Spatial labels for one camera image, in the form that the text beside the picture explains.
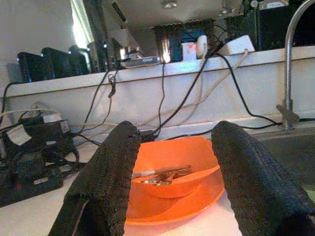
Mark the black knotted wall cable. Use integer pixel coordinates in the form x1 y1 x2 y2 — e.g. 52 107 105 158
83 72 118 135

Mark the black power strip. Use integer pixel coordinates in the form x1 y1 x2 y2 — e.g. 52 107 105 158
0 169 64 207

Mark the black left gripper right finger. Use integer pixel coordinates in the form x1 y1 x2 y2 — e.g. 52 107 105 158
211 120 315 236

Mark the small black adapter brick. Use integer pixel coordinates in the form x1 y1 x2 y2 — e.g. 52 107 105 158
137 129 160 143

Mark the green plate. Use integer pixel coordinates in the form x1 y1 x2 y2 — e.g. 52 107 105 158
301 184 315 206

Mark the orange plastic plate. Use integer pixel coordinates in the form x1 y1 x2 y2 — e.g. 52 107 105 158
124 169 225 226

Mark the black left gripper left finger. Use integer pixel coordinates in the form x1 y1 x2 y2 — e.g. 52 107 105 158
49 120 142 236

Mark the stainless steel sink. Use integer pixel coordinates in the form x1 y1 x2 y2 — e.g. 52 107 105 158
251 131 315 197

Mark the flat silver device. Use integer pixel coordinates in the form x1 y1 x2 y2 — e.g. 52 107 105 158
120 56 160 68

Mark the white adapter box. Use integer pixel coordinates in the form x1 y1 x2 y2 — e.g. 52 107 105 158
218 34 256 56

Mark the metal fork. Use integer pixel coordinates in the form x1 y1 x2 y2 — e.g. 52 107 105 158
132 165 192 179

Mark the white plug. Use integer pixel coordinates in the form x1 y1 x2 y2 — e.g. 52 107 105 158
195 35 209 59

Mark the orange plastic bowl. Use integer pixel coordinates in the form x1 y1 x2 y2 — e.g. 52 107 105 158
131 136 221 199

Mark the black box with blue light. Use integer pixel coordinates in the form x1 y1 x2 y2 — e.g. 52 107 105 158
40 47 72 79
68 44 91 74
17 51 47 83

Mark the white box with red print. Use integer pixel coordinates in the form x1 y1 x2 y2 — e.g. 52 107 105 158
181 42 197 61

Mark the chrome faucet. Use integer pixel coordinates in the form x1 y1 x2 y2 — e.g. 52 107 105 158
275 0 315 131

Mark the black power adapter pile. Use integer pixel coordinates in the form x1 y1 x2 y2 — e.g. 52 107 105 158
0 115 80 177

